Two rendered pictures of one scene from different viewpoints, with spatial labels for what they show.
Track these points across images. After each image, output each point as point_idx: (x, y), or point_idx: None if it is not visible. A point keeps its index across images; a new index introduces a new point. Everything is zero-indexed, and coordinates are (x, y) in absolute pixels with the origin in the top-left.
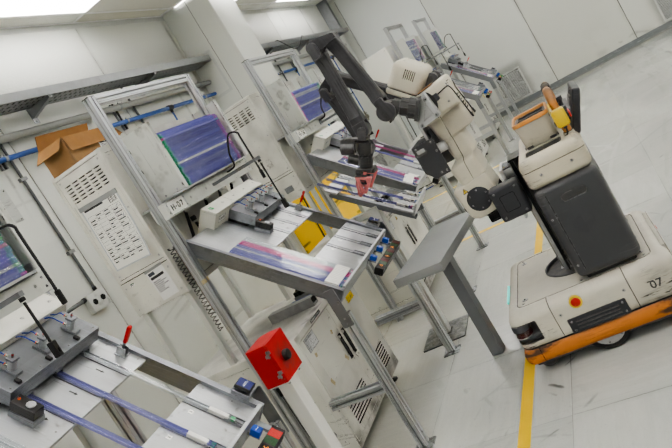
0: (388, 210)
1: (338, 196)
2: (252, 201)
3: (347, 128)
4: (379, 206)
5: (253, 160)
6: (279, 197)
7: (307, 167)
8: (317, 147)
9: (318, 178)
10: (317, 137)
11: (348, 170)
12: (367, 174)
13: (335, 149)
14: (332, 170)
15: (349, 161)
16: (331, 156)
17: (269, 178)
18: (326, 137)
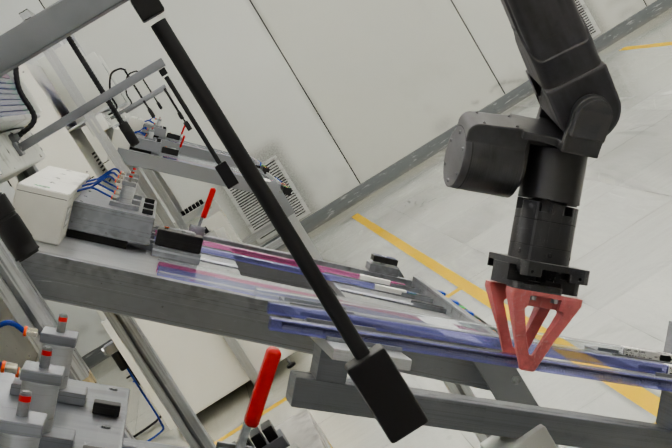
0: (605, 441)
1: (343, 395)
2: (36, 422)
3: None
4: (560, 425)
5: (92, 1)
6: (121, 404)
7: (24, 309)
8: (32, 235)
9: (77, 357)
10: (33, 191)
11: (216, 309)
12: (568, 238)
13: (99, 246)
14: (140, 316)
15: (472, 169)
16: (111, 263)
17: (247, 172)
18: (69, 192)
